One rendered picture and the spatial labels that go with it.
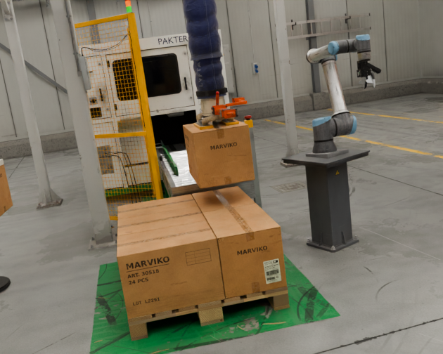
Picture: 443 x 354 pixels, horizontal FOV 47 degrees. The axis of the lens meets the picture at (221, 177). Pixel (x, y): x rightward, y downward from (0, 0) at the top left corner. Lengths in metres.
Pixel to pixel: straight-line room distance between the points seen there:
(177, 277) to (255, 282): 0.49
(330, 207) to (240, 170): 0.86
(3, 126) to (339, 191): 10.01
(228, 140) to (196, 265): 0.96
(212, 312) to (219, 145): 1.13
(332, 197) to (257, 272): 1.15
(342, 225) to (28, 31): 10.04
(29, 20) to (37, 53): 0.74
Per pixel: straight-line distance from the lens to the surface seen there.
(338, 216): 4.19
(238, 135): 3.60
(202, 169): 3.59
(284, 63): 7.31
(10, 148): 12.93
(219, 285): 3.20
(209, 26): 3.73
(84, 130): 4.89
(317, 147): 4.09
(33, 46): 12.94
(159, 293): 3.17
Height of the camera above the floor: 1.56
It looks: 12 degrees down
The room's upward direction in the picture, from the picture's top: 7 degrees counter-clockwise
